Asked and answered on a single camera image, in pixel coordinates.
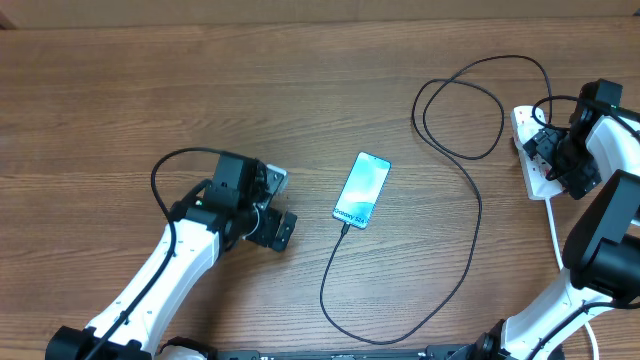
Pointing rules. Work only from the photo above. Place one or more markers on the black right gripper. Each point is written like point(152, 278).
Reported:
point(576, 182)

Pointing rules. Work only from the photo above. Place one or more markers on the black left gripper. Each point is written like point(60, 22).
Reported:
point(264, 233)

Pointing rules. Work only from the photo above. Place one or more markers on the Samsung Galaxy smartphone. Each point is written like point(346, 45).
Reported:
point(361, 191)

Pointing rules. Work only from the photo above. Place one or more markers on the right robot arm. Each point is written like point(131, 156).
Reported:
point(600, 260)

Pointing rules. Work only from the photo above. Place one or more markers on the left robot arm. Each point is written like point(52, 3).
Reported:
point(232, 205)

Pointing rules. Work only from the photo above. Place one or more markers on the white power strip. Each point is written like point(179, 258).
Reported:
point(534, 169)

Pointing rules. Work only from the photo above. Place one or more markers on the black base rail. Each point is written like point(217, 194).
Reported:
point(432, 352)

